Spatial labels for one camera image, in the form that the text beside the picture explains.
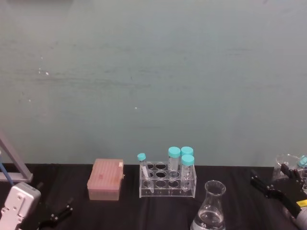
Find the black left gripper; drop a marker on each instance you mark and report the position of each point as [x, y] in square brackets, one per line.
[46, 225]

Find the clear glass conical flask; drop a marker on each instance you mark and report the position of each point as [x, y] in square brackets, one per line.
[211, 210]

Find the pink translucent pipette tip box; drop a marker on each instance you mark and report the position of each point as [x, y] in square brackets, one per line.
[104, 182]

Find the black table cloth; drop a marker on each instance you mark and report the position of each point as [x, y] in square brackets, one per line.
[134, 215]

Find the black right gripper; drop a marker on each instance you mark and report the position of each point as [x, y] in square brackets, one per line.
[291, 195]

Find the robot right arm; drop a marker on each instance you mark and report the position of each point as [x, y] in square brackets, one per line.
[301, 219]

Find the large tube with teal cap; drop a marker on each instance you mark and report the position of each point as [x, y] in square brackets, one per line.
[173, 163]
[187, 172]
[187, 151]

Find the grey metal frame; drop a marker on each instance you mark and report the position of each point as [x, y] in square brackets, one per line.
[16, 165]

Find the small tube with teal cap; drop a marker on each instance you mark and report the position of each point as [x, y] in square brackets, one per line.
[144, 169]

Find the clear acrylic tube rack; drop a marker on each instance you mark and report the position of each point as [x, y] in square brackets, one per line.
[165, 189]

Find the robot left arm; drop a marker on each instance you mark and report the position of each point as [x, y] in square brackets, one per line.
[19, 206]

